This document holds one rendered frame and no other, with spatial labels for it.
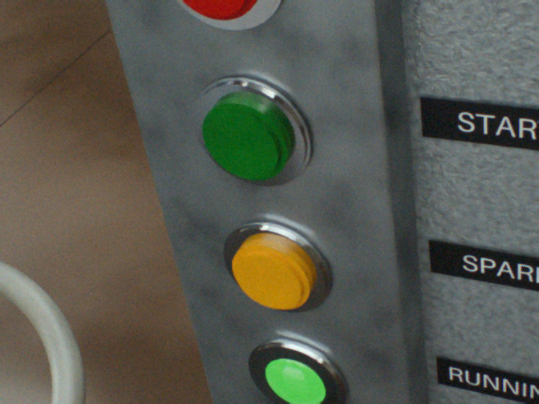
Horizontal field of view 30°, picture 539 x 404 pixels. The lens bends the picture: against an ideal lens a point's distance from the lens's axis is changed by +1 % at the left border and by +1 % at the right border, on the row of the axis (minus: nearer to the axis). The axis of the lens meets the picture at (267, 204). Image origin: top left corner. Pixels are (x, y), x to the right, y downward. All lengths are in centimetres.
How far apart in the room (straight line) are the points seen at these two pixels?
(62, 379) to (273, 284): 65
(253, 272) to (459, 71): 9
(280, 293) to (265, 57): 8
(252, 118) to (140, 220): 244
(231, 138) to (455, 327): 10
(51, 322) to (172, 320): 141
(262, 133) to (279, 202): 3
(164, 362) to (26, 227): 70
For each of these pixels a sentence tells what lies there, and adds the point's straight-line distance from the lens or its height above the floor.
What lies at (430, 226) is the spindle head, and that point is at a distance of 31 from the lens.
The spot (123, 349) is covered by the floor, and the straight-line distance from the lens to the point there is 236.
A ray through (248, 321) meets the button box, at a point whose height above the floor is 139.
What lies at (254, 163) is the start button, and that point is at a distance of 28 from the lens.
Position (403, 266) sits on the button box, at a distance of 30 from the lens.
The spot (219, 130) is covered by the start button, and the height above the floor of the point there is 147.
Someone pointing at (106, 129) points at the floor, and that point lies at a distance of 312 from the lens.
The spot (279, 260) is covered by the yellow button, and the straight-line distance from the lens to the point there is 30.
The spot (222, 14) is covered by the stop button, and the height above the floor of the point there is 151.
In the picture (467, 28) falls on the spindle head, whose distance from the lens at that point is 26.
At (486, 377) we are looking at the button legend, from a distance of 34.
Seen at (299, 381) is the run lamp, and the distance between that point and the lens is 34.
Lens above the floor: 162
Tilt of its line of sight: 38 degrees down
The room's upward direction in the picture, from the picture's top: 10 degrees counter-clockwise
